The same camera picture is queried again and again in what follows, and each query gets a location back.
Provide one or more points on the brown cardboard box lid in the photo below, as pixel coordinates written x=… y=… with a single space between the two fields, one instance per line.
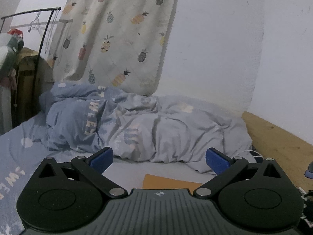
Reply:
x=166 y=182

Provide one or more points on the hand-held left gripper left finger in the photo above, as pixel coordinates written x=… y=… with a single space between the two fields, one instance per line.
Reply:
x=101 y=159

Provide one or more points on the light blue printed bedsheet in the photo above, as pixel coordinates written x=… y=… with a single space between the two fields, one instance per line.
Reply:
x=14 y=156

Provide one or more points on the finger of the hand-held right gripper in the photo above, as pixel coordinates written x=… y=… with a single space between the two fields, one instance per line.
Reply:
x=309 y=174

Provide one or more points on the brown storage case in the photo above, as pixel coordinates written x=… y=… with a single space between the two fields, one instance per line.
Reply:
x=27 y=66

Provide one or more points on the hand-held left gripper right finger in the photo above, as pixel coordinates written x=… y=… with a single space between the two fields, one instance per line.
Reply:
x=216 y=161

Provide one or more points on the black metal clothes rack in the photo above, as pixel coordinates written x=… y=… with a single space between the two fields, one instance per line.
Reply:
x=45 y=36

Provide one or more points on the grey-blue crumpled duvet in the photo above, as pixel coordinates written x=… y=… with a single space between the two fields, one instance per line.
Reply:
x=146 y=129

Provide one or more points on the wooden headboard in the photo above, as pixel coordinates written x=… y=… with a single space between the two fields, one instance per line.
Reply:
x=281 y=142

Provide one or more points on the dark navy printed pillow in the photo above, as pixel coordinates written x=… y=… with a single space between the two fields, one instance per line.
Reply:
x=308 y=208

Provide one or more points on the pineapple print curtain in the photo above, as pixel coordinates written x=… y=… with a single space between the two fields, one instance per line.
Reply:
x=112 y=34

